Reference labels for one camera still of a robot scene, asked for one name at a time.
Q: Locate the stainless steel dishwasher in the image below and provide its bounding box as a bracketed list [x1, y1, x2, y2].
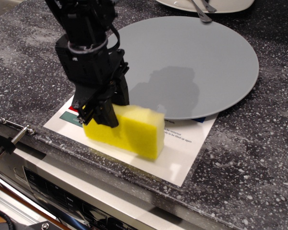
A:
[0, 146, 207, 230]

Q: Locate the laminated white instruction sheet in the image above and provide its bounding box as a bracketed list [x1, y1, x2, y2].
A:
[44, 100, 217, 186]

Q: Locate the black bracket with screw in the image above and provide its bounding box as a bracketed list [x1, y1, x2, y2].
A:
[29, 221, 61, 230]

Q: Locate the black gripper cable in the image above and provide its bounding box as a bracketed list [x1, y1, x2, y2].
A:
[108, 23, 122, 52]

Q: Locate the grey round plate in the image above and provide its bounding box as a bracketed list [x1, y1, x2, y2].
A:
[119, 16, 259, 120]

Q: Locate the black cable bottom left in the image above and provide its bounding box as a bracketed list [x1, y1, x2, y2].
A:
[0, 208, 15, 230]

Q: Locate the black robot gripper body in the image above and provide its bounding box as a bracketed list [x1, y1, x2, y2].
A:
[55, 35, 129, 125]

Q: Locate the black metal clamp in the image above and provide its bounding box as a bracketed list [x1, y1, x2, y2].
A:
[0, 118, 36, 160]

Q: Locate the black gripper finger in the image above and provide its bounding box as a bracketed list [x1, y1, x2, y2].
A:
[111, 74, 130, 105]
[93, 98, 119, 128]

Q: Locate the white plate at top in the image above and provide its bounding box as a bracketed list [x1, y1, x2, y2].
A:
[157, 0, 254, 13]

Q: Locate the silver fork handle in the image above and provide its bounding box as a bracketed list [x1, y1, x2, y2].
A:
[202, 0, 217, 13]

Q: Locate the yellow rectangular sponge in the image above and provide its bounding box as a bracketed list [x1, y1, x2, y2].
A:
[83, 104, 165, 160]

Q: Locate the silver spoon handle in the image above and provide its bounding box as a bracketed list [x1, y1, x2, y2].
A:
[191, 0, 212, 23]

